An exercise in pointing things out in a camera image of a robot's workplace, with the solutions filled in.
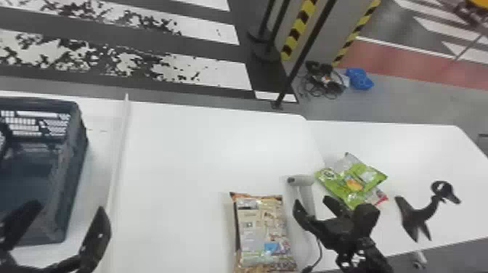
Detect dark blue basket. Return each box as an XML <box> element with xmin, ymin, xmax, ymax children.
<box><xmin>0</xmin><ymin>97</ymin><xmax>89</xmax><ymax>247</ymax></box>

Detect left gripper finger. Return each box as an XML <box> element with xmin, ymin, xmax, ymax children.
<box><xmin>0</xmin><ymin>199</ymin><xmax>44</xmax><ymax>253</ymax></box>
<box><xmin>77</xmin><ymin>205</ymin><xmax>113</xmax><ymax>273</ymax></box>

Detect yellow black striped post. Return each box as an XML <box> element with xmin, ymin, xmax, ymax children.
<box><xmin>280</xmin><ymin>0</ymin><xmax>320</xmax><ymax>62</ymax></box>
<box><xmin>330</xmin><ymin>0</ymin><xmax>382</xmax><ymax>68</ymax></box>

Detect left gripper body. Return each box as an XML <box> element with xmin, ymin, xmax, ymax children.
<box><xmin>0</xmin><ymin>249</ymin><xmax>83</xmax><ymax>273</ymax></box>

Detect black cables on floor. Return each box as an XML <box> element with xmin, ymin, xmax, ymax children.
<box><xmin>296</xmin><ymin>60</ymin><xmax>347</xmax><ymax>101</ymax></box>

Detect black cable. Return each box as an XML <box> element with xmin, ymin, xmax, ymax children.
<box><xmin>301</xmin><ymin>237</ymin><xmax>324</xmax><ymax>273</ymax></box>

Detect blue bag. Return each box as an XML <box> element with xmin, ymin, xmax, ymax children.
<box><xmin>344</xmin><ymin>67</ymin><xmax>375</xmax><ymax>91</ymax></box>

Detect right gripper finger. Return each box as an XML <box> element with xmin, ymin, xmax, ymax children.
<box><xmin>322</xmin><ymin>195</ymin><xmax>354</xmax><ymax>222</ymax></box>
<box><xmin>292</xmin><ymin>198</ymin><xmax>325</xmax><ymax>239</ymax></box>

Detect hand scanner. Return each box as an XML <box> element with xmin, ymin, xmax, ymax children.
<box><xmin>286</xmin><ymin>174</ymin><xmax>318</xmax><ymax>219</ymax></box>

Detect orange cereal bag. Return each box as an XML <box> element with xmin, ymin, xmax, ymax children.
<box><xmin>229</xmin><ymin>191</ymin><xmax>298</xmax><ymax>273</ymax></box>

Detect green snack packet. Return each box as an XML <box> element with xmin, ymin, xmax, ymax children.
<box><xmin>314</xmin><ymin>152</ymin><xmax>389</xmax><ymax>211</ymax></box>

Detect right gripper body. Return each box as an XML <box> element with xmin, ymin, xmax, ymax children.
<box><xmin>314</xmin><ymin>215</ymin><xmax>367</xmax><ymax>254</ymax></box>

